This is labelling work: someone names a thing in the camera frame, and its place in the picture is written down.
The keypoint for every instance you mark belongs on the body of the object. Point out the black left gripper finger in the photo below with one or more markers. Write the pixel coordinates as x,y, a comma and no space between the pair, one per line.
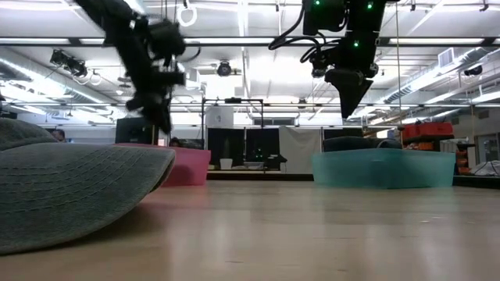
164,117
147,111

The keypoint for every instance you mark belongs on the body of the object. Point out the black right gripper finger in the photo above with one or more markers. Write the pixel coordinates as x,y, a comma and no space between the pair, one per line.
345,75
351,97

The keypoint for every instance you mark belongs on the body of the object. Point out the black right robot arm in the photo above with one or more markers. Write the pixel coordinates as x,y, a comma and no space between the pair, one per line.
363,23

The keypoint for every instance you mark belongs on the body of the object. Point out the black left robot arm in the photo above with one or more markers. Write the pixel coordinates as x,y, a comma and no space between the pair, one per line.
117,23

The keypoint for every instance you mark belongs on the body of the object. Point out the black computer monitor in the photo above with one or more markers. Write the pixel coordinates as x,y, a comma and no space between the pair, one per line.
134,130

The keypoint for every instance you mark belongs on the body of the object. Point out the red translucent plastic bin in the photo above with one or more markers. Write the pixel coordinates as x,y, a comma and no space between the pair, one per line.
187,166

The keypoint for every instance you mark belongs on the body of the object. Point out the white box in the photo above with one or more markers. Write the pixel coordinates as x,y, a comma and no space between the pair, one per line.
219,116

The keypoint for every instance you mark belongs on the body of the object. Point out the white hanging cloth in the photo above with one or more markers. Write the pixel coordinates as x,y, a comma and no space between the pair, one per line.
298,150

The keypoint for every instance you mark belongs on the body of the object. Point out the green translucent plastic bin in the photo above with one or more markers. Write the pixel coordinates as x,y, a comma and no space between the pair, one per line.
383,168

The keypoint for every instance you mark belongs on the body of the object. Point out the white cup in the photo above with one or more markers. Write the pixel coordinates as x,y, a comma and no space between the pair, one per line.
226,163

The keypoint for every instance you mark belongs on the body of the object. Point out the red storage crate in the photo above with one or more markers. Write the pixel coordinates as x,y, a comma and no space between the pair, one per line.
427,130

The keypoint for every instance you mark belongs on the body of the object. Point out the person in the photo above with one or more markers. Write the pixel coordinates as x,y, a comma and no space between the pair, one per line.
58,135

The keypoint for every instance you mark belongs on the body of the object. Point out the black metal stand frame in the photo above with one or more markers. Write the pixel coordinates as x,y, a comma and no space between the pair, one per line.
203,129

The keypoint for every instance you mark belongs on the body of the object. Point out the black ceiling camera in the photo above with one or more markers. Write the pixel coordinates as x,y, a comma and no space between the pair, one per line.
224,69

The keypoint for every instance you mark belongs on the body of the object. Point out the black aluminium table frame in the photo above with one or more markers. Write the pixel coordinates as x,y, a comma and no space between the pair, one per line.
258,176

